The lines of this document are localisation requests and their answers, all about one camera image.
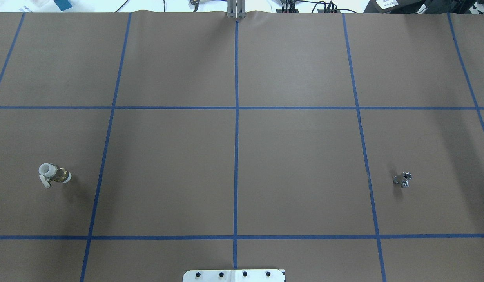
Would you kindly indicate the chrome pipe fitting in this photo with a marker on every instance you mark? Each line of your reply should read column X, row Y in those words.
column 403, row 179

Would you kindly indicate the white brass PPR valve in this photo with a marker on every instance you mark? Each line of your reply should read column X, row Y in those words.
column 49, row 172

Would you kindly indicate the brown paper table mat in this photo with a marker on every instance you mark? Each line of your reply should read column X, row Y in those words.
column 198, row 142

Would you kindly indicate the teal box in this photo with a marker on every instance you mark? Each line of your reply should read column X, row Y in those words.
column 63, row 5

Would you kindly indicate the aluminium profile post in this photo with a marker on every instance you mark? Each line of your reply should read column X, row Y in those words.
column 236, row 9

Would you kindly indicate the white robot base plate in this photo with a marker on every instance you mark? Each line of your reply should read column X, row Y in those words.
column 235, row 275

